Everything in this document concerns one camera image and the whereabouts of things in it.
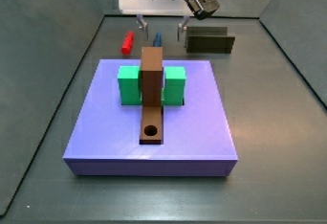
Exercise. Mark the blue peg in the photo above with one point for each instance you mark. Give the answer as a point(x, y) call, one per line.
point(158, 42)

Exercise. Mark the brown L-shaped bracket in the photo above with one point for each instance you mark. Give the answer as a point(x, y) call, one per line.
point(151, 87)

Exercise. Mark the black angle fixture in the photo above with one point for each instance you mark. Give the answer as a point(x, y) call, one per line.
point(209, 40)

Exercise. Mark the red peg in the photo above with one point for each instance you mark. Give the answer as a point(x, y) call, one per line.
point(127, 43)

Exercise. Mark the left green block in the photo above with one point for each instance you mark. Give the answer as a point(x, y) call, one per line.
point(129, 85)

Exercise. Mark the green block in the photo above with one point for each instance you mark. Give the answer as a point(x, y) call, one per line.
point(129, 85)
point(175, 80)

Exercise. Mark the right green block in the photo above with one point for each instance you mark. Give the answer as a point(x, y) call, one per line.
point(175, 80)

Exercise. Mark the purple base block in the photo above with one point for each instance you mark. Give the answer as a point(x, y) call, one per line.
point(197, 148)

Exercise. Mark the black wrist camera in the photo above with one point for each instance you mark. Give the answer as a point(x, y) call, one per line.
point(203, 8)

